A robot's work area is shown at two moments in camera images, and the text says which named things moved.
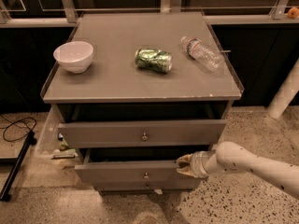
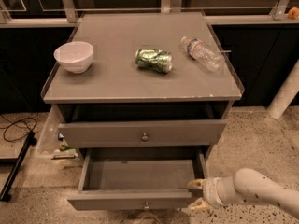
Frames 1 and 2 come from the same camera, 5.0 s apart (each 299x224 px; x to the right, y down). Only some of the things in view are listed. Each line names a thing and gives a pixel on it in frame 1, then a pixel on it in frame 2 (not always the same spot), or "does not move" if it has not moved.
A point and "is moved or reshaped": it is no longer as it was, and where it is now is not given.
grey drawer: x=126 y=171 is moved or reshaped
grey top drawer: x=140 y=133 does not move
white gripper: x=197 y=164 to x=208 y=191
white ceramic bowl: x=74 y=56 does not move
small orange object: x=292 y=12 does not move
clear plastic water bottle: x=204 y=53 does not move
